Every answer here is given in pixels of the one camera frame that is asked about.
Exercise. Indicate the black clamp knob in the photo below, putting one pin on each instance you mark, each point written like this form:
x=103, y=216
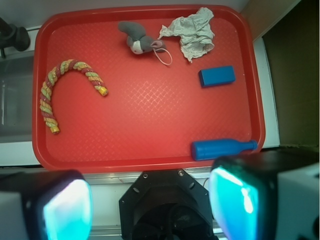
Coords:
x=13, y=36

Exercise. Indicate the crumpled grey-white cloth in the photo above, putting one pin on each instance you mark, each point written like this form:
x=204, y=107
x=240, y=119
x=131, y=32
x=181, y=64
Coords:
x=196, y=36

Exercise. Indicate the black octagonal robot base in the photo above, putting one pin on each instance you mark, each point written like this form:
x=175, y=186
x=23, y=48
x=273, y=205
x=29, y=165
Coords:
x=166, y=205

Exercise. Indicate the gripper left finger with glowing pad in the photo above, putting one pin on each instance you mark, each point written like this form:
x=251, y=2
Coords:
x=49, y=205

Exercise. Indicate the blue toy bottle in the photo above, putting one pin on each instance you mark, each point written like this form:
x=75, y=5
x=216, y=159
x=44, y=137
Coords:
x=213, y=149

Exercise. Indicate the blue rectangular block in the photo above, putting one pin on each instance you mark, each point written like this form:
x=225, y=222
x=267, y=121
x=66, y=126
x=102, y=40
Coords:
x=216, y=76

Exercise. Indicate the grey plush mouse toy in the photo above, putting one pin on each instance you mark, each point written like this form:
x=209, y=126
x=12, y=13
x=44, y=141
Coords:
x=140, y=43

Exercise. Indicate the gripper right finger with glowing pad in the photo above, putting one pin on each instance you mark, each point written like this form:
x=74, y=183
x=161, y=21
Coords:
x=271, y=195

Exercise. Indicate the red plastic tray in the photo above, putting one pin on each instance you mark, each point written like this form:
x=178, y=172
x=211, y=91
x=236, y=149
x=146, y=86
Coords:
x=152, y=112

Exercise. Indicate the twisted multicolour rope toy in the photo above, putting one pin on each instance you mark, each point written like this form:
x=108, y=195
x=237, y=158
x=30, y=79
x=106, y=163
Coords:
x=46, y=91

